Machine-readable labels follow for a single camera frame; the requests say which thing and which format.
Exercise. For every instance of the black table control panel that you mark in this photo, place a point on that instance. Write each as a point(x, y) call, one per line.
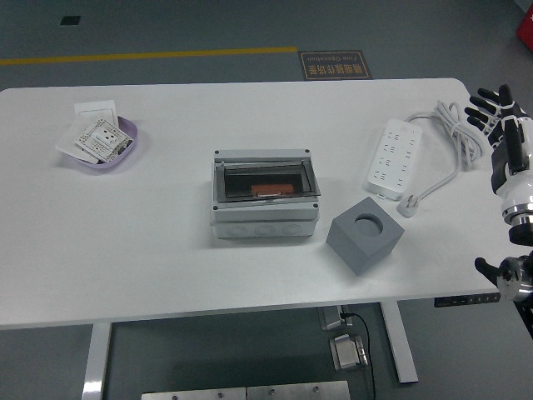
point(466, 300)

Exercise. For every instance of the red object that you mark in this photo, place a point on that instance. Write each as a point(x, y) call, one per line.
point(526, 29)

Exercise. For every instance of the grey junction box with lid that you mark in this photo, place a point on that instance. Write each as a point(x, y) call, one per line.
point(262, 216)

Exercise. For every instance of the white power strip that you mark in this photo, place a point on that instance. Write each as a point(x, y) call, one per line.
point(393, 158)

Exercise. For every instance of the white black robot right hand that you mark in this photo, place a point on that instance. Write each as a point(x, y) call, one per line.
point(514, 166)

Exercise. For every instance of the orange cylinder object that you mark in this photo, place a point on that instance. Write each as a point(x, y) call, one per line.
point(270, 188)

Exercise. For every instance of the purple plastic tray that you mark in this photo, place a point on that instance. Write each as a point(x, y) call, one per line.
point(131, 131)

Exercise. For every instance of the grey cube holder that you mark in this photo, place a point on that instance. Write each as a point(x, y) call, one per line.
point(358, 246)

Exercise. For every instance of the yellow floor tape line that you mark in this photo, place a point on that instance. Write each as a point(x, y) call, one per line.
point(145, 55)

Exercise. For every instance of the white socket panel printed wrap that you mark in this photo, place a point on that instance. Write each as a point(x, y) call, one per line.
point(104, 139)

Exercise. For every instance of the grey under-table control box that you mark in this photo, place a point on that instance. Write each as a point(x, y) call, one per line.
point(331, 318)

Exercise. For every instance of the silver metal box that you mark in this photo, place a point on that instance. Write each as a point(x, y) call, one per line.
point(347, 352)

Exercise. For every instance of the plain white flat panel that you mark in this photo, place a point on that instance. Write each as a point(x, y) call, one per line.
point(66, 141)

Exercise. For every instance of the black orange floor sign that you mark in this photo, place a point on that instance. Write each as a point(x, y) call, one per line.
point(333, 66)

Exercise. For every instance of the white table leg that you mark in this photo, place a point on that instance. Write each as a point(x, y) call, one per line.
point(96, 362)
point(399, 346)

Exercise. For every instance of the grey metal plate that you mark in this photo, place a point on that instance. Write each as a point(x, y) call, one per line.
point(297, 391)
point(191, 395)

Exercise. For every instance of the white wall switch plate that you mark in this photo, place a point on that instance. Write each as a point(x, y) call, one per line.
point(96, 110)

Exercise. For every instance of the dark square floor hatch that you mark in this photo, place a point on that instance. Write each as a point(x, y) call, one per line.
point(69, 20)

